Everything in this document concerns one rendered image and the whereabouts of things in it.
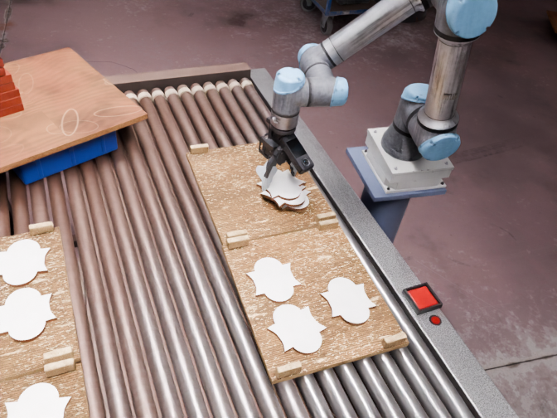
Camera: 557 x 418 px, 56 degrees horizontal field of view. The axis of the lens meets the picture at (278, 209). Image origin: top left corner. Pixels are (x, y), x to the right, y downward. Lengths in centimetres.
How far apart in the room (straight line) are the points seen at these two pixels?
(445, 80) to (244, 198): 64
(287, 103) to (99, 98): 68
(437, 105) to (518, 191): 209
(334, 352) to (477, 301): 161
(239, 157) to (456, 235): 167
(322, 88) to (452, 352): 73
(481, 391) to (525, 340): 142
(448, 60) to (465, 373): 77
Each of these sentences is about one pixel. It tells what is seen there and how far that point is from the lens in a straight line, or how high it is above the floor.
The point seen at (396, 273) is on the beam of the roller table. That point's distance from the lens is 149.
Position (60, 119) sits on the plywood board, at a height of 104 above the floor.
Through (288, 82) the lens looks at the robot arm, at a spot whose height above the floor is 133.
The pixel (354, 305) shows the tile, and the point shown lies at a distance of 134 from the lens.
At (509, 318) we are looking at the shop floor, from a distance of 281.
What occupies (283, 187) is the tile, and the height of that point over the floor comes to 98.
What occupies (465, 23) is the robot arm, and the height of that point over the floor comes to 151.
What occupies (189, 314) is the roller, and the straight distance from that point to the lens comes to 131.
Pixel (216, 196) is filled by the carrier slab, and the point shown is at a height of 94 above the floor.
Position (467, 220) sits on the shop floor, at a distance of 320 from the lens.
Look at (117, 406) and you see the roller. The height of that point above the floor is 92.
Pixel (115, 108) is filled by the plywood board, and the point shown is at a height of 104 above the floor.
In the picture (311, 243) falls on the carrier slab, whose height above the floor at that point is 94.
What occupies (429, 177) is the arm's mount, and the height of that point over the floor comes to 92.
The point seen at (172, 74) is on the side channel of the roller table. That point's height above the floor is 95.
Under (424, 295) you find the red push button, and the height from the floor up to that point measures 93.
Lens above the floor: 200
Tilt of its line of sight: 43 degrees down
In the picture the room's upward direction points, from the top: 9 degrees clockwise
